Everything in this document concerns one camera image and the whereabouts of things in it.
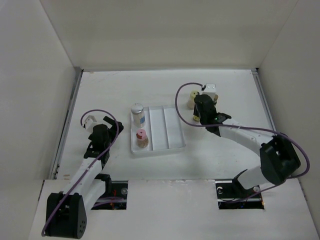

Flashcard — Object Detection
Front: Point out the white bottle silver cap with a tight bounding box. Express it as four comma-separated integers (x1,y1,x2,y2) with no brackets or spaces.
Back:
131,103,145,128

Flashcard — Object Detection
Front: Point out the pink-capped spice jar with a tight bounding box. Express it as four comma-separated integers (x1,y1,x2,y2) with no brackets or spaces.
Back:
136,128,149,148

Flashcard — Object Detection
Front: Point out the small yellow brown-capped bottle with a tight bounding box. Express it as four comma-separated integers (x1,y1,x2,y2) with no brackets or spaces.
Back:
193,109,200,122

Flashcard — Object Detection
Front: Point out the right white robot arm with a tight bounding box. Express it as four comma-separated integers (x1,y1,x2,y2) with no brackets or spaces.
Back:
130,92,301,198

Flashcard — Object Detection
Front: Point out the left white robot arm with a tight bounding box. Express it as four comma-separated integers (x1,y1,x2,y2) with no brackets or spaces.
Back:
41,116,124,239

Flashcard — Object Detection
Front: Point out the yellow-capped spice jar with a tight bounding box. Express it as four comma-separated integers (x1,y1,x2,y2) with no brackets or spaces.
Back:
186,90,198,110

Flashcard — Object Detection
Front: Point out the tall yellow brown-capped bottle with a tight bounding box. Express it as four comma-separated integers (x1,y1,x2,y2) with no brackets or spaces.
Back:
213,94,219,106

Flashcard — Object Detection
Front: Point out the white three-compartment tray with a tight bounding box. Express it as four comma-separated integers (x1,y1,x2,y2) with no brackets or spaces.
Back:
130,105,186,158

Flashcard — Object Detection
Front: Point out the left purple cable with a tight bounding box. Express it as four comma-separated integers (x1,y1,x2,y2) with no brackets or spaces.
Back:
40,109,121,237

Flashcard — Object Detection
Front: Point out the purple cable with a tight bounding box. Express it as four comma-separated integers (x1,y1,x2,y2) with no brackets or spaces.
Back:
40,109,121,237
174,81,311,201

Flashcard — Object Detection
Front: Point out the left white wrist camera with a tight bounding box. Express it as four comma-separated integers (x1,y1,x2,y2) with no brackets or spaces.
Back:
82,115,98,133

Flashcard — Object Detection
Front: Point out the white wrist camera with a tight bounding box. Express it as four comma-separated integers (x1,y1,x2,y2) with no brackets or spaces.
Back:
201,83,217,100
82,115,98,133

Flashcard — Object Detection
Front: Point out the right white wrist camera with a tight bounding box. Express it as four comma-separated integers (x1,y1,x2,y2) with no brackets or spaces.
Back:
201,83,217,100

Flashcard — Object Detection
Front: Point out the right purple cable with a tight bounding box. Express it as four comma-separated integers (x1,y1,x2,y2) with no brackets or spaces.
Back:
174,81,311,201

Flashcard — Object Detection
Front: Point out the left aluminium frame rail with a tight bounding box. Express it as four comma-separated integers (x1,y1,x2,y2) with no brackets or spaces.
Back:
48,66,84,180

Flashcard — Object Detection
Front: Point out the aluminium frame rail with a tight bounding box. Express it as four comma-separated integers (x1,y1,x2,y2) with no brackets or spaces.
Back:
48,66,84,180
251,67,292,179

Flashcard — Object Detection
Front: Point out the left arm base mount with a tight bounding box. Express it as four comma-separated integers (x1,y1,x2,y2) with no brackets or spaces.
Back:
92,173,129,210

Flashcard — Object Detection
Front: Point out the right aluminium frame rail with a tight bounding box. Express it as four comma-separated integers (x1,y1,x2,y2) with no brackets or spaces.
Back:
251,67,292,179

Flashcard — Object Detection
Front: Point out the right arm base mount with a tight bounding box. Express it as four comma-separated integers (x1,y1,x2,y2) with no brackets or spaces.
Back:
215,175,265,210

